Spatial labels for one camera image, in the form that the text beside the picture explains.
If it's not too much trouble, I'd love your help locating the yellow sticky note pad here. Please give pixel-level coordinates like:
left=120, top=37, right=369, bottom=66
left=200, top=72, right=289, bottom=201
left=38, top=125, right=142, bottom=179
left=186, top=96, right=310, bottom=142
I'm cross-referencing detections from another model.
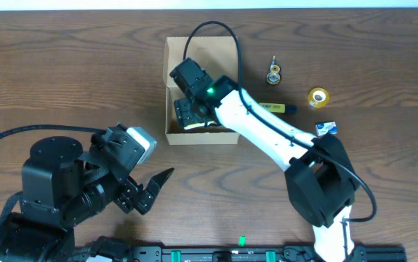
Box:
left=183, top=121, right=220, bottom=130

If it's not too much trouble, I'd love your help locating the brown cardboard box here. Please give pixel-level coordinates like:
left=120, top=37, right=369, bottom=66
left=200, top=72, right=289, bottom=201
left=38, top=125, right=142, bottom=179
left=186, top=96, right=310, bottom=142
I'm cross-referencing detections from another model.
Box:
left=163, top=36, right=239, bottom=145

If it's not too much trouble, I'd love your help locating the clear yellow tape roll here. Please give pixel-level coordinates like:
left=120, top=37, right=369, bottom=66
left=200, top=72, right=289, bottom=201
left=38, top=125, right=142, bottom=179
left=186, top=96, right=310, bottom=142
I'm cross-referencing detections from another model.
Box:
left=308, top=87, right=330, bottom=108

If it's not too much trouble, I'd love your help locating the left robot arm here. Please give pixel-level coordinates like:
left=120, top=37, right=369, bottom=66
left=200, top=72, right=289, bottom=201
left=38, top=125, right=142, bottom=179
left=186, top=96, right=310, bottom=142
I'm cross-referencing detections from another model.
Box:
left=0, top=134, right=174, bottom=261

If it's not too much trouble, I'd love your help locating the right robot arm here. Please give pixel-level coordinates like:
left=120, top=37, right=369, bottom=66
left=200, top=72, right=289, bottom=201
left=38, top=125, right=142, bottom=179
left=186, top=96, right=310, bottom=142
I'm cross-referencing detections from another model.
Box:
left=171, top=74, right=362, bottom=261

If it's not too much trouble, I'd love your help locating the correction tape dispenser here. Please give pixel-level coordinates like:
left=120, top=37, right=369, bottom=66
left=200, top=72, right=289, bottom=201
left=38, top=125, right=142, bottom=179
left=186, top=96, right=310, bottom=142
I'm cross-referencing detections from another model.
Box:
left=266, top=55, right=281, bottom=85

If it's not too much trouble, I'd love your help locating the yellow highlighter blue cap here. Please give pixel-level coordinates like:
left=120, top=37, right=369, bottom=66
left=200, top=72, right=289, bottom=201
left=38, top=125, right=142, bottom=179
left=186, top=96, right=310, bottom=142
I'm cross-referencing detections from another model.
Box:
left=257, top=102, right=298, bottom=115

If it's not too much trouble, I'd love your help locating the small green clip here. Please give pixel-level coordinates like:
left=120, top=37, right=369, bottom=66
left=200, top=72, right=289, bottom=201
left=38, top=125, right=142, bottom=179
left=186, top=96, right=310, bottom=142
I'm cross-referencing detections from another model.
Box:
left=238, top=236, right=246, bottom=247

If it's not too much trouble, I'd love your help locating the blue white staples box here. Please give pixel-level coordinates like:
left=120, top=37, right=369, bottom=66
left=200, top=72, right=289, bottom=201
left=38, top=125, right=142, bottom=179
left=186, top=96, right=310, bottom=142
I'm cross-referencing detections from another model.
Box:
left=315, top=121, right=338, bottom=136

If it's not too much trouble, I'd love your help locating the black mounting rail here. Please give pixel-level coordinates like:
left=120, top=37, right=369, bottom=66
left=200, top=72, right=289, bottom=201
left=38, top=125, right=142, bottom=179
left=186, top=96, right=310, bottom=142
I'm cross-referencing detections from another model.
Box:
left=73, top=236, right=408, bottom=262

